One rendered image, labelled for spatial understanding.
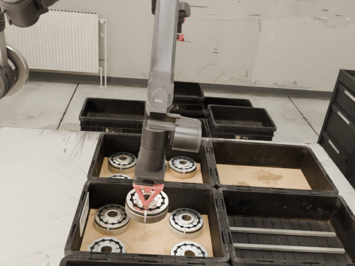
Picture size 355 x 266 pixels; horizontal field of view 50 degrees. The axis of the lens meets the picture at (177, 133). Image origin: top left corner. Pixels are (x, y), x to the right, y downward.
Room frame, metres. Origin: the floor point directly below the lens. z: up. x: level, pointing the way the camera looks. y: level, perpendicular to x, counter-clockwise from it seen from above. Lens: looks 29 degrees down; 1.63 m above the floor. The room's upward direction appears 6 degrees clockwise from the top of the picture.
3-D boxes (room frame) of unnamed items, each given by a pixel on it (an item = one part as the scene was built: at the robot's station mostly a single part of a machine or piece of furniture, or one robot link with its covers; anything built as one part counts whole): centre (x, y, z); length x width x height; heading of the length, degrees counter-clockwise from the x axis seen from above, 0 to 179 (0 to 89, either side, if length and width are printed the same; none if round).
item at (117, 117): (2.13, 0.40, 0.37); 0.40 x 0.30 x 0.45; 96
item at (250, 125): (2.22, -0.39, 0.37); 0.40 x 0.30 x 0.45; 96
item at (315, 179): (1.12, -0.33, 0.87); 0.40 x 0.30 x 0.11; 95
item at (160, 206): (0.72, 0.05, 1.04); 0.10 x 0.10 x 0.01
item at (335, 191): (1.12, -0.33, 0.92); 0.40 x 0.30 x 0.02; 95
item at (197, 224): (0.88, -0.05, 0.86); 0.10 x 0.10 x 0.01
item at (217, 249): (0.79, 0.05, 0.87); 0.40 x 0.30 x 0.11; 95
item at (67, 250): (0.79, 0.05, 0.92); 0.40 x 0.30 x 0.02; 95
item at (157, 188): (0.71, 0.05, 1.09); 0.07 x 0.07 x 0.09; 3
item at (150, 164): (0.72, 0.05, 1.16); 0.10 x 0.07 x 0.07; 3
